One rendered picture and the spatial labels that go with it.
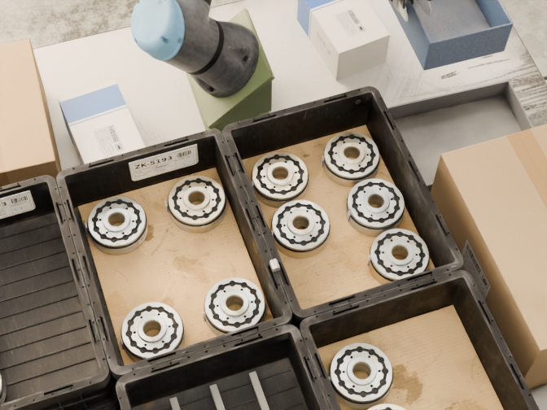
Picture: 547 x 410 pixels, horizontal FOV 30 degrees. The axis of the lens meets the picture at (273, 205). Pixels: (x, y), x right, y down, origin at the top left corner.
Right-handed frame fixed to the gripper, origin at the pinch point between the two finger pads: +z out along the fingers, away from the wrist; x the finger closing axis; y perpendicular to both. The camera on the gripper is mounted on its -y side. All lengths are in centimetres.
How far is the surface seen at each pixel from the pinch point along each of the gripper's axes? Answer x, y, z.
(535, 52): 68, -64, 119
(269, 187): -30.0, 13.0, 22.6
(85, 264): -64, 23, 14
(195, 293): -48, 28, 24
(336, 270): -23.2, 30.7, 26.5
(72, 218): -64, 13, 14
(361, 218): -16.3, 23.6, 24.0
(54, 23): -70, -114, 106
